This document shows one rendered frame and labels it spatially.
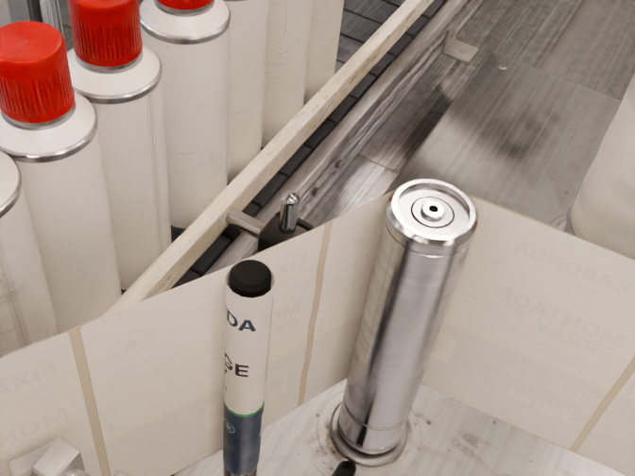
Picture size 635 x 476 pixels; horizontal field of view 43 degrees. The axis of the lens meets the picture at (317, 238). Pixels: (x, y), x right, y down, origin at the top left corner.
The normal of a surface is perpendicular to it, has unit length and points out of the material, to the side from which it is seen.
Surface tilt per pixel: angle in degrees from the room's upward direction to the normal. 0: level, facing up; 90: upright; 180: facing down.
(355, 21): 0
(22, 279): 90
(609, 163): 90
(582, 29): 0
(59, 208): 90
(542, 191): 0
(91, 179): 90
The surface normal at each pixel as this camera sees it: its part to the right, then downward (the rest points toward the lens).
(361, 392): -0.74, 0.45
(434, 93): 0.10, -0.67
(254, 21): 0.70, 0.57
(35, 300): 0.90, 0.37
